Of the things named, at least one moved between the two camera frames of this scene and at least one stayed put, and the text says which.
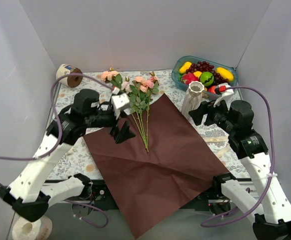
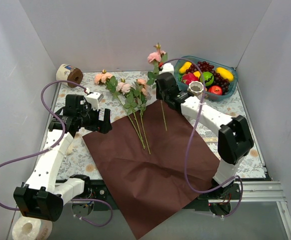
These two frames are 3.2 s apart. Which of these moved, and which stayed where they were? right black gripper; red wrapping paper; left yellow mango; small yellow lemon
Moved: right black gripper
Stayed: small yellow lemon; red wrapping paper; left yellow mango
